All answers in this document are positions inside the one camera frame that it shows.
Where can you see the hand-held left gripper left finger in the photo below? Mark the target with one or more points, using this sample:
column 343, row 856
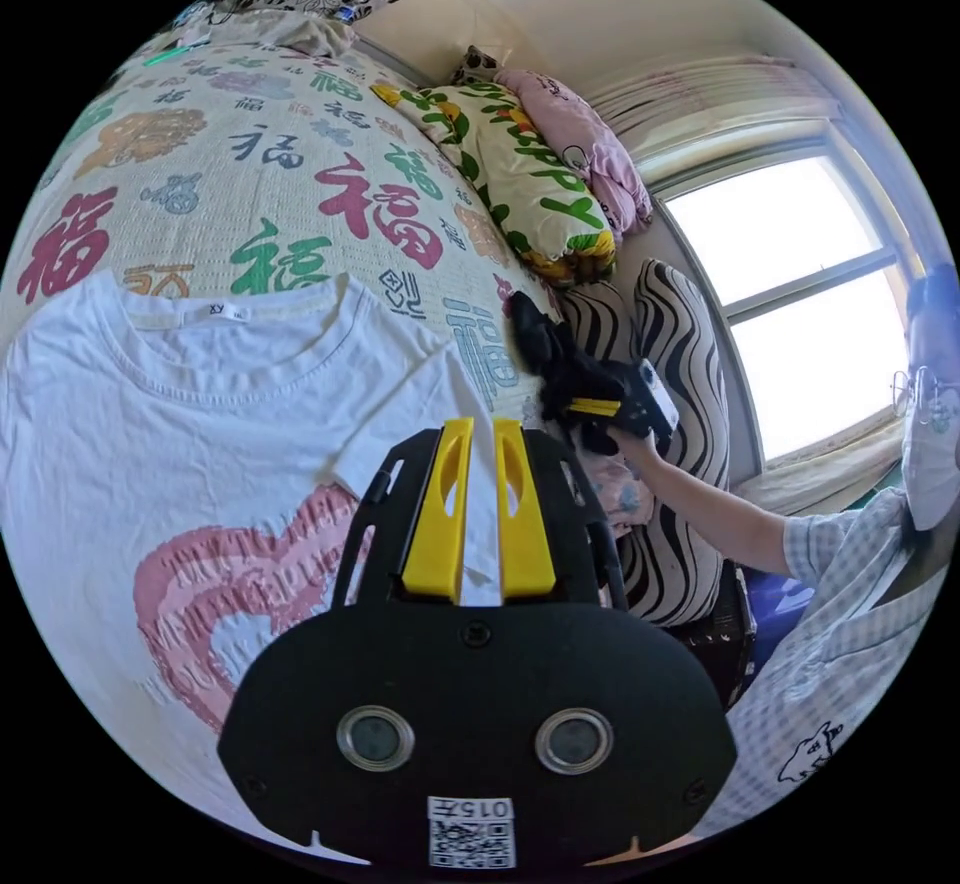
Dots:
column 439, row 524

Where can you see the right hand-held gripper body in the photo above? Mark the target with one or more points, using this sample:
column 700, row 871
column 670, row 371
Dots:
column 592, row 381

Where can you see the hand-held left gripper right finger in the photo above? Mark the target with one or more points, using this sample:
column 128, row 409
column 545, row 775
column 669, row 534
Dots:
column 525, row 531

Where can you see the white t-shirt with pink heart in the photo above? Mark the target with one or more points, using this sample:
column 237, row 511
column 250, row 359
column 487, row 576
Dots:
column 150, row 449

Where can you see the person's right forearm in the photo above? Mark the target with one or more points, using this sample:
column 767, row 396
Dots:
column 712, row 509

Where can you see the person's right hand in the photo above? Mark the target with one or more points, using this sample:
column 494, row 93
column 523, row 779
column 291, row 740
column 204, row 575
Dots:
column 634, row 445

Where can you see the zebra striped cushion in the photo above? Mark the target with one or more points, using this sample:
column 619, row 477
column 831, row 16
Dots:
column 596, row 321
column 682, row 404

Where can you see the yellow green printed quilt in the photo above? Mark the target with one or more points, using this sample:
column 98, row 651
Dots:
column 525, row 179

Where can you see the window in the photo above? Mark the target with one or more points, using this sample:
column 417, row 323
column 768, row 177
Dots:
column 795, row 299

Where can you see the pink quilt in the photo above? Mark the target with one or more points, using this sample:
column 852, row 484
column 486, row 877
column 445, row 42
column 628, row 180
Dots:
column 600, row 156

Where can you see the person's body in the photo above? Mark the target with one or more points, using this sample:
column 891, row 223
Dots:
column 840, row 636

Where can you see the bed with printed sheet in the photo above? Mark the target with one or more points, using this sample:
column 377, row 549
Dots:
column 247, row 149

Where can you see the beige blanket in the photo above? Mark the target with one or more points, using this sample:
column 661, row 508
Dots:
column 300, row 35

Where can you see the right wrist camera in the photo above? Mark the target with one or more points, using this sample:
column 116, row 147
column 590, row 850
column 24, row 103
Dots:
column 661, row 404

